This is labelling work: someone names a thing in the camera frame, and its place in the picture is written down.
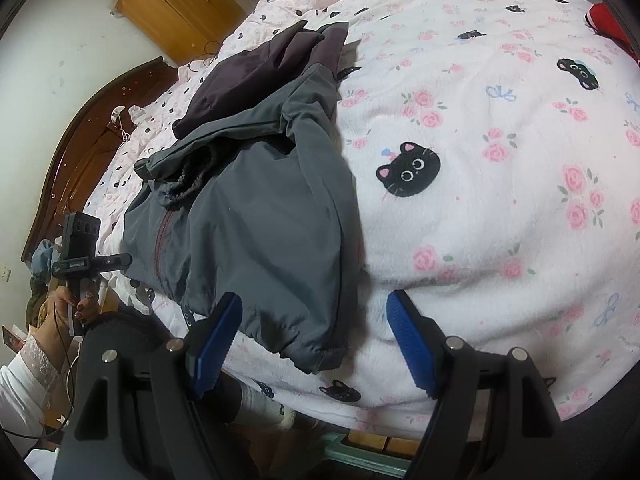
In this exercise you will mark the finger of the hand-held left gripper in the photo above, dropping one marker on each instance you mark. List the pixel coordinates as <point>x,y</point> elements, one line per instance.
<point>115,261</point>

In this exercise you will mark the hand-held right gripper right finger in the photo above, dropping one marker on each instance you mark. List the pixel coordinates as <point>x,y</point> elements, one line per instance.
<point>407,345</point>

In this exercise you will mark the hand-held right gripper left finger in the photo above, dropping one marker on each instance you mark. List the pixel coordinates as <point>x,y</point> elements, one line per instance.
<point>215,345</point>

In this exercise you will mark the purple grey hooded jacket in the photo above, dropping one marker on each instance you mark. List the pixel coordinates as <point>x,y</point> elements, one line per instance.
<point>260,220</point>

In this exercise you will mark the person's left forearm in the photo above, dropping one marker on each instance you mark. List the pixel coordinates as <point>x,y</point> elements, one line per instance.
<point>25,385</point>

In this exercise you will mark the pile of clothes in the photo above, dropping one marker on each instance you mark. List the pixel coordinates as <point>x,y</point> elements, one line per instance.
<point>40,265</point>

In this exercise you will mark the person's left hand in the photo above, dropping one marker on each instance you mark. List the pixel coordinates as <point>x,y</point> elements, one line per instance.
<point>55,330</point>

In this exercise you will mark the dark wooden headboard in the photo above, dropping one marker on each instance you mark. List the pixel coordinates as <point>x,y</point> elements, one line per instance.
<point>75,150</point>

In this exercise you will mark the red printed box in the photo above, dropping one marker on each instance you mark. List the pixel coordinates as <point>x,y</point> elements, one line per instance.
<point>12,339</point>

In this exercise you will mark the pink cat print blanket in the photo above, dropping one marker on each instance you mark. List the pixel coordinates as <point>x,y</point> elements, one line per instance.
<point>475,110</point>

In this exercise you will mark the light wooden wardrobe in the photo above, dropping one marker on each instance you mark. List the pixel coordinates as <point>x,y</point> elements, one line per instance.
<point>185,10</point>

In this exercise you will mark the white wall socket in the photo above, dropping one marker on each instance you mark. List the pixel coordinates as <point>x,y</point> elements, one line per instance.
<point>6,274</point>

